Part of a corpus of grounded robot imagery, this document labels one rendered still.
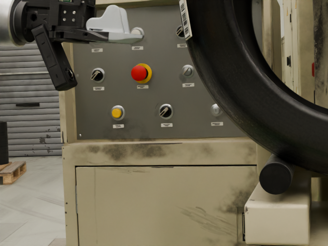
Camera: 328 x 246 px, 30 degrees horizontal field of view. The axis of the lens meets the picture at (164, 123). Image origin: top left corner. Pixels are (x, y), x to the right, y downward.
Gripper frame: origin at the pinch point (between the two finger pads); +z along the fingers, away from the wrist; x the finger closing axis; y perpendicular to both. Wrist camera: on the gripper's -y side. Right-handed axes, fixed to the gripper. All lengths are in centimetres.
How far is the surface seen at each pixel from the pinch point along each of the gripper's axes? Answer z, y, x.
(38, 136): -418, -130, 854
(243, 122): 19.7, -10.9, -8.6
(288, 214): 27.2, -22.9, -10.6
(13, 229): -188, -135, 331
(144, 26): -15, 7, 56
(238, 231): 14, -42, 51
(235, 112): 18.4, -9.7, -8.7
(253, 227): 22.7, -25.3, -10.6
